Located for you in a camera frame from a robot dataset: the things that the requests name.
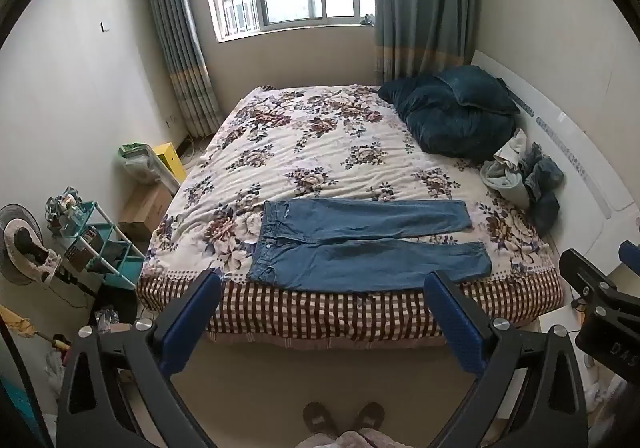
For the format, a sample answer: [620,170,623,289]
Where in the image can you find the blue denim jeans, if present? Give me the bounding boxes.
[247,198,492,293]

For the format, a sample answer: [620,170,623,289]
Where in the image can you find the teal shelf rack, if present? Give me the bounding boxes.
[44,187,144,290]

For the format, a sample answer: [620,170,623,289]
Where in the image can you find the white headboard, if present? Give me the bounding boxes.
[473,50,639,275]

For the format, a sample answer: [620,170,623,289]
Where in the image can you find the cardboard box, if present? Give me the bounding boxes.
[118,182,172,241]

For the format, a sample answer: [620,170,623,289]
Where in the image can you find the standing fan with hat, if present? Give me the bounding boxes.
[1,203,62,286]

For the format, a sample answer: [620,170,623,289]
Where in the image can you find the right dark slipper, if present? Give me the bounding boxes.
[352,402,385,431]

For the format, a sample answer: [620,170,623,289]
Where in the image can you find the dark slipper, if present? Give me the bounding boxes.
[303,402,337,438]
[352,402,385,431]

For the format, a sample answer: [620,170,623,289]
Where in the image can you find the pile of clothes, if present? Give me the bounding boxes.
[480,128,565,236]

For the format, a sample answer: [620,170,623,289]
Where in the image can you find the left dark slipper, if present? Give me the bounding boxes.
[303,402,337,438]

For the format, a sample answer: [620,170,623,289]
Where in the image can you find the plastic bag with green item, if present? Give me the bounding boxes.
[118,142,160,185]

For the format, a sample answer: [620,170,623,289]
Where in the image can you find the yellow box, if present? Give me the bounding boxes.
[153,142,186,184]

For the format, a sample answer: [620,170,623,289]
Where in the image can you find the floral bed blanket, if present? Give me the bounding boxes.
[137,85,564,350]

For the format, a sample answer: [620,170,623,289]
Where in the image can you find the dark teal quilt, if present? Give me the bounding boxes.
[378,66,520,162]

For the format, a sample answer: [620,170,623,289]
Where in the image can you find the left striped curtain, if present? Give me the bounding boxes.
[150,0,224,137]

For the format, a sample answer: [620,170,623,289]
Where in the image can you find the right teal curtain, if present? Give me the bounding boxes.
[373,0,478,85]

